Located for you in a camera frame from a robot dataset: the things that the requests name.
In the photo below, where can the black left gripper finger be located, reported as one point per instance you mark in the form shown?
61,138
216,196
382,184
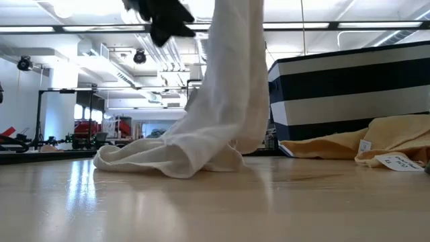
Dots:
171,11
164,33

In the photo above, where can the white checked towel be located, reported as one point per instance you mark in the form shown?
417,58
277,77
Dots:
221,101

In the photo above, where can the yellow towel with white tags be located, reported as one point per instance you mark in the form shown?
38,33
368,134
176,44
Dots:
393,134

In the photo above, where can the red background equipment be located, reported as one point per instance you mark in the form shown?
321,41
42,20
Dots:
86,127

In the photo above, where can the navy white striped fabric basket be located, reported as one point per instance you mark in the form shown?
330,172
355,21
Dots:
352,80

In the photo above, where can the black ceiling-mounted camera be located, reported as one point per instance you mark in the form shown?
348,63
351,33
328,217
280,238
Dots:
25,63
139,56

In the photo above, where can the black background workstation frame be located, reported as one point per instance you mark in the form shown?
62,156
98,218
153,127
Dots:
39,117
188,89

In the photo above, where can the black overhead frame bar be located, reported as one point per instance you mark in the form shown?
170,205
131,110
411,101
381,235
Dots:
37,29

